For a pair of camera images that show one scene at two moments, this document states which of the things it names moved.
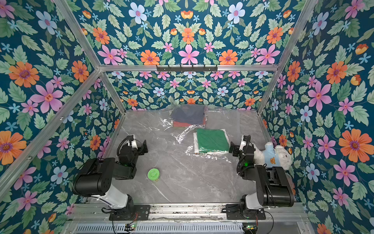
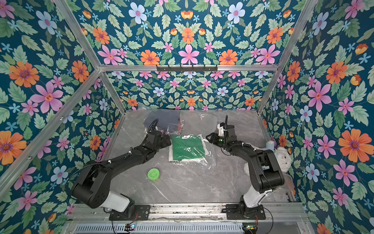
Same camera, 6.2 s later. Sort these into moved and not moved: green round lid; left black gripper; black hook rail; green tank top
Moved: green tank top; left black gripper
Not moved: black hook rail; green round lid
